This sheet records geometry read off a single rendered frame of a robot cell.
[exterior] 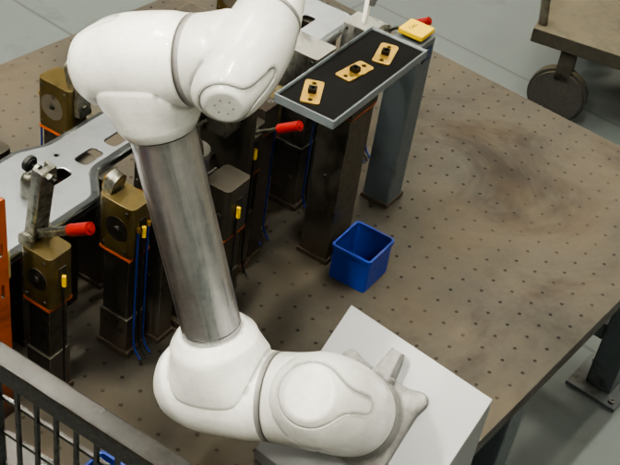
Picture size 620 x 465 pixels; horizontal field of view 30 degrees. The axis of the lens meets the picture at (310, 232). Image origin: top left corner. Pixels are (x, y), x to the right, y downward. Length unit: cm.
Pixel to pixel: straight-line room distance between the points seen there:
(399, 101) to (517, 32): 257
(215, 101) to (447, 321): 109
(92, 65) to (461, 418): 87
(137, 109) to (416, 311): 104
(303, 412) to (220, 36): 61
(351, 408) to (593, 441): 160
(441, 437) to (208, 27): 84
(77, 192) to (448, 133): 119
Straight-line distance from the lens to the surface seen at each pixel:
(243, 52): 156
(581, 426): 338
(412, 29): 254
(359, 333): 210
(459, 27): 507
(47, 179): 191
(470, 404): 203
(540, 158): 306
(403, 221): 273
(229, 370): 189
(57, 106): 245
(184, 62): 158
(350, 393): 183
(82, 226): 191
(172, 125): 167
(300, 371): 183
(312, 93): 225
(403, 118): 261
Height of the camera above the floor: 237
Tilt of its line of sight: 39 degrees down
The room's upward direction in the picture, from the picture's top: 10 degrees clockwise
